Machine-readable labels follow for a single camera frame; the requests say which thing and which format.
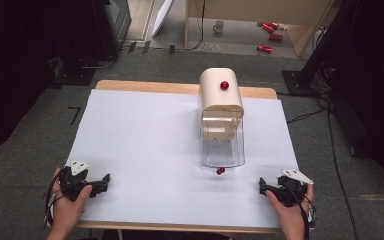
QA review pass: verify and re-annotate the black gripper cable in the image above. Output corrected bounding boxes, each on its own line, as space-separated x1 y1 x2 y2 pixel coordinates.
285 182 318 240
43 171 66 229

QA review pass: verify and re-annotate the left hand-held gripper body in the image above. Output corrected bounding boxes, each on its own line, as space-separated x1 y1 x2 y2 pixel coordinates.
58 160 97 202

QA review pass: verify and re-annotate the grey mug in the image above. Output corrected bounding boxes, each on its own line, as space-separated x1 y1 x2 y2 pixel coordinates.
212 19 225 35

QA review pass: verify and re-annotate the black curtain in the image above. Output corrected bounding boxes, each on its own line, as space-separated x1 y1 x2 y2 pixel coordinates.
299 0 384 201
0 0 114 160

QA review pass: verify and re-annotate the person's right hand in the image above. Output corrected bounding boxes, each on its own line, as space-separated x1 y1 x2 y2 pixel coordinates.
265 183 315 232

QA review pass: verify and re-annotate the clear container with red knob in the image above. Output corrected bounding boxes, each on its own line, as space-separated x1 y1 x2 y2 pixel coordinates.
198 109 246 176

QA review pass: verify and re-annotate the black tape corner mark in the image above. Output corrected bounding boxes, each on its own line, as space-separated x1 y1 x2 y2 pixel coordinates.
67 106 82 126

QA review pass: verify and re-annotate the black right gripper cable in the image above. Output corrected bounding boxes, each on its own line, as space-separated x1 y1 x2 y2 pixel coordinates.
285 182 318 240

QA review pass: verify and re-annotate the black floor cable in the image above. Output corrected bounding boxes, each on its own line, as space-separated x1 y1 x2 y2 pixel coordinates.
285 94 361 240

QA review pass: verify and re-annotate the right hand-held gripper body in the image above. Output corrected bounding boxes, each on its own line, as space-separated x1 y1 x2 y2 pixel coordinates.
277 168 315 208

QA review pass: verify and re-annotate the black hanging cable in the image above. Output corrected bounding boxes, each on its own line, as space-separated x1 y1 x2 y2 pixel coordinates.
174 0 207 52

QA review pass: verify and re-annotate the person's dark clothing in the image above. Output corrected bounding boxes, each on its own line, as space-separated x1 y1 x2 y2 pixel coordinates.
100 229 235 240

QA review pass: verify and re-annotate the person's left hand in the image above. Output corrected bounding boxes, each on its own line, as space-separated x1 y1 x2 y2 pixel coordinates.
50 167 94 232

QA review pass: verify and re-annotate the black cabinet with screen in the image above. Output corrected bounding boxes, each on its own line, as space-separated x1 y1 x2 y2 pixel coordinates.
91 0 133 58

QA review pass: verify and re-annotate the black stand base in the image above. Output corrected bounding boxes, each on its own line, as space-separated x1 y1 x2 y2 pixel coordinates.
281 69 318 98

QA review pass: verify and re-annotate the white table sheet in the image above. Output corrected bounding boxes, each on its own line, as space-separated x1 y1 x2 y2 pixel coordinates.
65 88 300 230

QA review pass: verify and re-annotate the wooden table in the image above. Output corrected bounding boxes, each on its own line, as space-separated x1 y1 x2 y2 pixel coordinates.
46 79 283 234

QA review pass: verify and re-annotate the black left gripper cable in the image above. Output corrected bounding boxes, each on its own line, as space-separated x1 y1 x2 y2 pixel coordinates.
43 171 66 229

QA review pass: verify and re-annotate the white board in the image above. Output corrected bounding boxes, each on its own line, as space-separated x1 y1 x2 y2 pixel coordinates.
151 0 175 38

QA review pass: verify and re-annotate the wooden shelf unit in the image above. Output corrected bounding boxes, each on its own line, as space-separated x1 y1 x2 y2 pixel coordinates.
183 0 335 58

